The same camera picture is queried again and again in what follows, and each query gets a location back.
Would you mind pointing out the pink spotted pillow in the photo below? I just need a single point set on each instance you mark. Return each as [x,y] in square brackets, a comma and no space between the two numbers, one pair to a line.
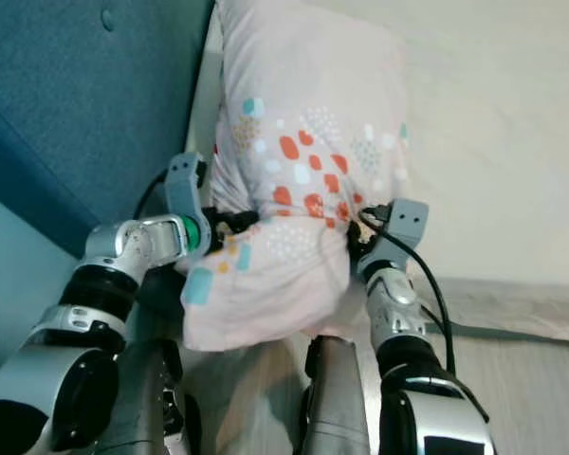
[308,76]

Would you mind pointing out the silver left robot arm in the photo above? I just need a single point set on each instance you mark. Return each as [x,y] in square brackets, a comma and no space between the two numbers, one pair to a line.
[57,379]

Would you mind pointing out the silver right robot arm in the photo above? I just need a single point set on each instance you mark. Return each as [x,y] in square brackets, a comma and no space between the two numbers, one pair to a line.
[398,313]

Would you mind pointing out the grey right robot leg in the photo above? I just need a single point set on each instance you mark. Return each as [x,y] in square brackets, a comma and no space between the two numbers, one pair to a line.
[341,408]

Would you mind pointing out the grey robot leg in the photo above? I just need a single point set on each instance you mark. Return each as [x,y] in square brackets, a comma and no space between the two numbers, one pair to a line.
[156,408]
[341,408]

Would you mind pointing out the cream bed mattress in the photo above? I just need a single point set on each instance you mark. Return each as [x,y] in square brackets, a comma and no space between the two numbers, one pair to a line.
[503,142]

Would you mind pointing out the grey left robot leg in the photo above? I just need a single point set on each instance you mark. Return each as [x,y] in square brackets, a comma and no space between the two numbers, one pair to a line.
[156,408]

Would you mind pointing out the blue padded headboard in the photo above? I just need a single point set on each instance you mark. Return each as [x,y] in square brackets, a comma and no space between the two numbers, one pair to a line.
[76,85]

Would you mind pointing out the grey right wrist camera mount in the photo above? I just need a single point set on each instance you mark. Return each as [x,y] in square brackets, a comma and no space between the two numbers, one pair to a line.
[406,223]

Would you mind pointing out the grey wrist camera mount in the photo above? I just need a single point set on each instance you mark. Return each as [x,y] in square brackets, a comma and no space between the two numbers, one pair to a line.
[406,223]
[185,185]

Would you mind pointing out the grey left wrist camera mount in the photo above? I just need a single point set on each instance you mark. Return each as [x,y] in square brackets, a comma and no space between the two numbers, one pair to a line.
[185,185]

